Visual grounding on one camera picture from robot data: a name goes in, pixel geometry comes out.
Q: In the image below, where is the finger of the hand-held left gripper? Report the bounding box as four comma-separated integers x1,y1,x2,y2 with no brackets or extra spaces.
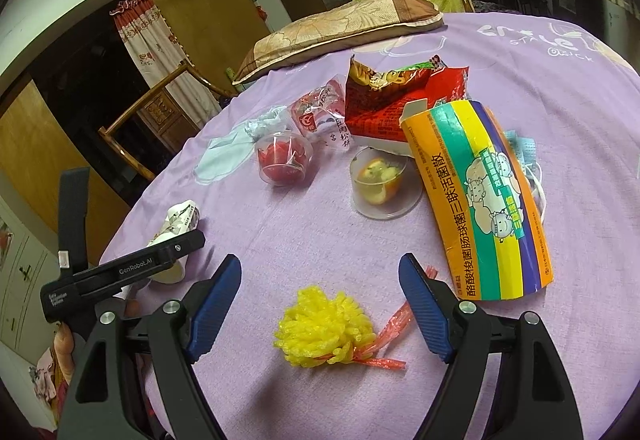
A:
147,229,207,268

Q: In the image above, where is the clear red printed wrapper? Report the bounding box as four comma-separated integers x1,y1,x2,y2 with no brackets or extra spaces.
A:
289,76,356,152

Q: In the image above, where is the clear cup with orange peel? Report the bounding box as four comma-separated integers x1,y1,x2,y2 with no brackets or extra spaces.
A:
350,146,425,220

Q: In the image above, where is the crumpled white plastic bag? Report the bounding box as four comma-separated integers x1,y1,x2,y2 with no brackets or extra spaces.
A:
242,106,291,141

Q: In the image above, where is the white red floral curtain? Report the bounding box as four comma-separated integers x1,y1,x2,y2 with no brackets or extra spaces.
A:
110,0,221,128

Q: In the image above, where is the red snack bag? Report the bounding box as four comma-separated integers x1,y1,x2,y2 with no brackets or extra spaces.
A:
345,54,472,156

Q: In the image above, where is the purple printed bedsheet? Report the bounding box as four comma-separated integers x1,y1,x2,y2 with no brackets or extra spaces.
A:
97,10,640,440

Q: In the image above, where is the wooden chair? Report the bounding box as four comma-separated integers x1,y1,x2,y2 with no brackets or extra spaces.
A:
97,60,238,181

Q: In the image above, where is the wooden door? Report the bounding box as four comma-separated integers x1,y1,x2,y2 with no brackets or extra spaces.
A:
150,0,273,76
0,80,131,241

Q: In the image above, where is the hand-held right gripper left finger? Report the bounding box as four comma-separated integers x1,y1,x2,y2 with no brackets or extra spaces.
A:
59,254,243,440

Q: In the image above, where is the brown floral pillow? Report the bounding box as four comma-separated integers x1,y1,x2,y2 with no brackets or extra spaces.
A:
232,0,445,85

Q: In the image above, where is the red plastic ribbon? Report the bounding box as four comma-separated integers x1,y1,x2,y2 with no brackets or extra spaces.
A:
320,264,440,372

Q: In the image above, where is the yellow plastic pompom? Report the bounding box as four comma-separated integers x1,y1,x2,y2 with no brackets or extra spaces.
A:
273,287,378,367

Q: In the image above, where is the blue face mask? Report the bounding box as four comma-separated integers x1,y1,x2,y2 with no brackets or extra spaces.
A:
505,129,548,221

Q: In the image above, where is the white cabinet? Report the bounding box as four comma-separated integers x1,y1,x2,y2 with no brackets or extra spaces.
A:
0,200,66,371

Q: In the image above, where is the person's left hand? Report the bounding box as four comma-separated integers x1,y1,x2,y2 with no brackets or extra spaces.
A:
54,300,143,362

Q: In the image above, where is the orange striped medicine box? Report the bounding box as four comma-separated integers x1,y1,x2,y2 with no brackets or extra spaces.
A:
399,99,557,302

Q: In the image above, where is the white printed paper cup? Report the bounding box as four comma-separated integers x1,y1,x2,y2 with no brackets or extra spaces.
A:
147,201,202,285

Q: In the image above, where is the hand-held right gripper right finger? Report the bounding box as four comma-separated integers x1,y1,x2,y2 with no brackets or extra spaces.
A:
398,253,585,440

